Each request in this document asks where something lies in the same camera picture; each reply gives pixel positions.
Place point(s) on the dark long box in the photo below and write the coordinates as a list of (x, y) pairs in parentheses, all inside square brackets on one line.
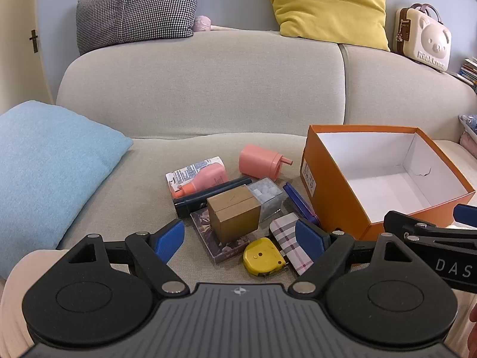
[(197, 201)]

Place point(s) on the pink pump bottle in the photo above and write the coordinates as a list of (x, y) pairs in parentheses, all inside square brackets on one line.
[(257, 162)]

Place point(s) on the pink plush toy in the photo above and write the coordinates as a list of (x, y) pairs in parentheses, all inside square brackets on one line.
[(203, 24)]

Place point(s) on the yellow pillow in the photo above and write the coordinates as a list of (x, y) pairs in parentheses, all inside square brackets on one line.
[(328, 3)]

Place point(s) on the person's left leg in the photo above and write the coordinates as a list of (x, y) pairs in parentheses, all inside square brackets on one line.
[(11, 305)]

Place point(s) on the black white houndstooth pillow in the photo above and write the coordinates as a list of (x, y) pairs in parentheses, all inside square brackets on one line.
[(138, 11)]

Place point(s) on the blue printed pillow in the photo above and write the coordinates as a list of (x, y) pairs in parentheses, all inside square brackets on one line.
[(470, 123)]

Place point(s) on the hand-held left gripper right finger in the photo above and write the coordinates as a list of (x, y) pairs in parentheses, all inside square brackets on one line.
[(309, 240)]

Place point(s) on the brown cardboard cube box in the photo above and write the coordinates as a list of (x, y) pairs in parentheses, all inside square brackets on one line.
[(233, 218)]

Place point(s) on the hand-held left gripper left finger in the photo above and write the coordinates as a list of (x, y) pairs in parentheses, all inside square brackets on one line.
[(169, 240)]

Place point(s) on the pink lotion tube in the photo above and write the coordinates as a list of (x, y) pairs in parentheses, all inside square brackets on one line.
[(208, 177)]

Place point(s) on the cream bear suitcase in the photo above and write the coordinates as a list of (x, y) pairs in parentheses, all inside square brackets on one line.
[(425, 41)]

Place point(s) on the plaid wallet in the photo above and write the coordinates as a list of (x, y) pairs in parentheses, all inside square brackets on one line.
[(285, 236)]

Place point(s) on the yellow tape measure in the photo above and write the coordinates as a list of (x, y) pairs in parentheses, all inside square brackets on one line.
[(261, 257)]

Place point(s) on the orange cardboard box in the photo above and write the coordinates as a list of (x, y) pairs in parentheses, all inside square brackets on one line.
[(335, 179)]

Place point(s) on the stack of books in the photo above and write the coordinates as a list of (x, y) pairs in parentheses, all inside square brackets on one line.
[(470, 72)]

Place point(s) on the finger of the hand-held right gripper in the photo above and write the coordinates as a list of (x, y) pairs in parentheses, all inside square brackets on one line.
[(466, 215), (428, 231)]

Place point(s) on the clear plastic cube box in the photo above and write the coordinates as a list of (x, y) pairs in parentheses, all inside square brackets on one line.
[(268, 197)]

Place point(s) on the purple printed box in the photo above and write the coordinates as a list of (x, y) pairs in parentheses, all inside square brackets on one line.
[(203, 227)]

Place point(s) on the light blue pillow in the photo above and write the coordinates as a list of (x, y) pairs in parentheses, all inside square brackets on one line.
[(48, 164)]

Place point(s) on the beige fabric sofa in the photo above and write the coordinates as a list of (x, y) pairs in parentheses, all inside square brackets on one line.
[(205, 93)]

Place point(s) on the blue case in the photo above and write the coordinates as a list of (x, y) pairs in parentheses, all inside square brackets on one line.
[(298, 201)]

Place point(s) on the pink folded cloth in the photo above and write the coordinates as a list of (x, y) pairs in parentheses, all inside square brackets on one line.
[(470, 143)]

